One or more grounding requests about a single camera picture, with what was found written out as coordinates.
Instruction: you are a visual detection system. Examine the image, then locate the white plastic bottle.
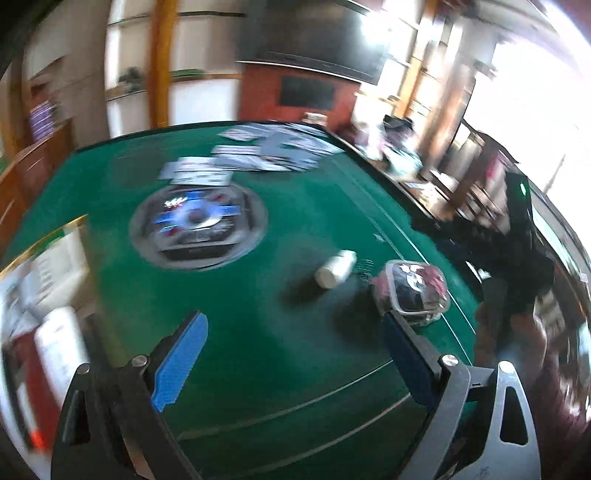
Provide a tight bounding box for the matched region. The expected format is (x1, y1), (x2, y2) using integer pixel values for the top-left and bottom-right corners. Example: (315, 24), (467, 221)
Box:
(315, 250), (356, 290)

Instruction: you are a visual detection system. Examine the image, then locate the clear lidded plastic container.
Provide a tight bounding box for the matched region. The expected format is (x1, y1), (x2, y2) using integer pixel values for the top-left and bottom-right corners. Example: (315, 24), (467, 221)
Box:
(372, 260), (451, 326)

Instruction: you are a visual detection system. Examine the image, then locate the red box in tray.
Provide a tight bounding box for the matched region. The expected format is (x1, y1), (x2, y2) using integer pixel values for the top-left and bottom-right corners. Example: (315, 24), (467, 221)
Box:
(11, 331), (60, 453)

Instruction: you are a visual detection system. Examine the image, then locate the gold-rimmed storage tray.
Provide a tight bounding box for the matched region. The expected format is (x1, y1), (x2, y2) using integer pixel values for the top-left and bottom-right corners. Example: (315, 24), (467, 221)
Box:
(1, 217), (94, 472)

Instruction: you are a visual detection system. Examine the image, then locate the mahjong table centre control panel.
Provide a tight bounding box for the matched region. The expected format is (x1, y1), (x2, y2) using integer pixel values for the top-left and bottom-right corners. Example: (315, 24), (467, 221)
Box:
(129, 183), (269, 270)

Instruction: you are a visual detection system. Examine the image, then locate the bags pile on side table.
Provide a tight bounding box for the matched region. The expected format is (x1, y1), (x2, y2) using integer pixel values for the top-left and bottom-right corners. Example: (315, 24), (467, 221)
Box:
(366, 115), (422, 177)

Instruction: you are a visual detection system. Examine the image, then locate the scattered playing cards pile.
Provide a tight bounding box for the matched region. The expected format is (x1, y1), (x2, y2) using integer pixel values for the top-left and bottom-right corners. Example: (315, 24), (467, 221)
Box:
(158, 123), (342, 186)

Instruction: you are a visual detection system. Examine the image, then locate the purple bottles pair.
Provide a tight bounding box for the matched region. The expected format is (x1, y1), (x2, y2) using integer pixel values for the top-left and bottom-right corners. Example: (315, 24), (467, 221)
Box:
(29, 100), (56, 143)

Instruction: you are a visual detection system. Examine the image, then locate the wall-mounted black television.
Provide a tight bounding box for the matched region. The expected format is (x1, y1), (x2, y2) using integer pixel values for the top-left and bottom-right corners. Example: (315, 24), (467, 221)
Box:
(238, 0), (388, 85)

